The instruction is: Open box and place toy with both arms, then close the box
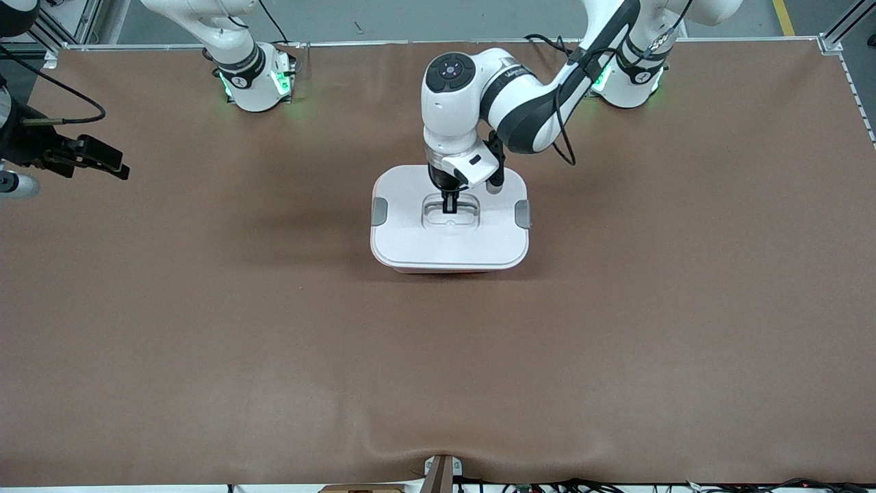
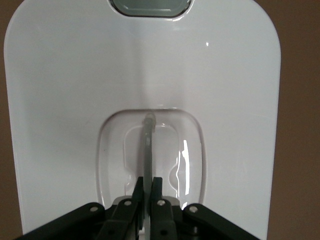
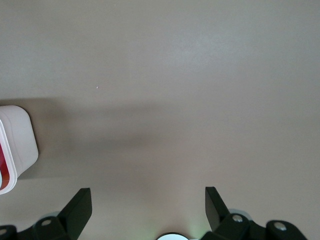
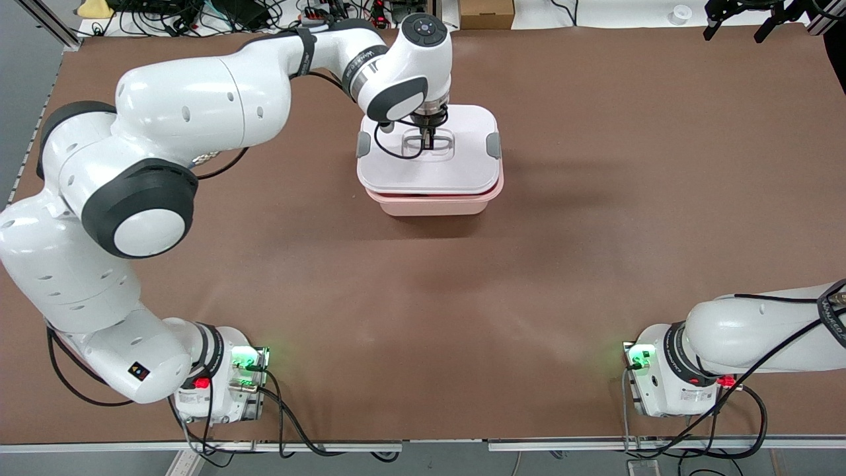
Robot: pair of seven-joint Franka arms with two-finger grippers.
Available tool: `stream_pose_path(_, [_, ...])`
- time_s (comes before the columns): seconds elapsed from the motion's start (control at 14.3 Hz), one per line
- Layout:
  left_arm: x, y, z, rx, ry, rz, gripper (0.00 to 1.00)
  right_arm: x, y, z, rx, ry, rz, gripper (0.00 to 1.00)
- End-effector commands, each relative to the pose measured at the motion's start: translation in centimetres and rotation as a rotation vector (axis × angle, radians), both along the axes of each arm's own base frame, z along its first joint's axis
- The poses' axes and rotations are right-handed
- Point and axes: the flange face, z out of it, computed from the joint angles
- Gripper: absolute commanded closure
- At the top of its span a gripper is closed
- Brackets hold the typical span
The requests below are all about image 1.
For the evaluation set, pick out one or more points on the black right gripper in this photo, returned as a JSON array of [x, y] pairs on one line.
[[24, 145]]

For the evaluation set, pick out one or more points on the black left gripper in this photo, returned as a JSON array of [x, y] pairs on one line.
[[443, 181]]

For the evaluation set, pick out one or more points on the white box lid grey clips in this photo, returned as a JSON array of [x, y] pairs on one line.
[[410, 239]]

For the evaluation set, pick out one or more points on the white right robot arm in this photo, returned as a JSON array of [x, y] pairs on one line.
[[246, 75]]

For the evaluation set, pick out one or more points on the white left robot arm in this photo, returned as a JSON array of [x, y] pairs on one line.
[[527, 109]]

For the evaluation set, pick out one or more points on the pale pink plastic box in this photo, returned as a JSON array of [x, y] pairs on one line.
[[445, 271]]

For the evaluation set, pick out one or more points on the brown table cover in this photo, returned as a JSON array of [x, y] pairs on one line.
[[438, 356]]

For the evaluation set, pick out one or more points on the brown cardboard piece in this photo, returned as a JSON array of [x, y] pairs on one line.
[[363, 489]]

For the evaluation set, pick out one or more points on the aluminium frame profile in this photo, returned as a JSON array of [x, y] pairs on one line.
[[831, 44], [61, 24]]

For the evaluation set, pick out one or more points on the aluminium table edge rail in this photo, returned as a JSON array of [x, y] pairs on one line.
[[410, 42]]

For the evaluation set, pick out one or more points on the metal table clamp bracket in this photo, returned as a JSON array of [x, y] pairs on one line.
[[441, 476]]

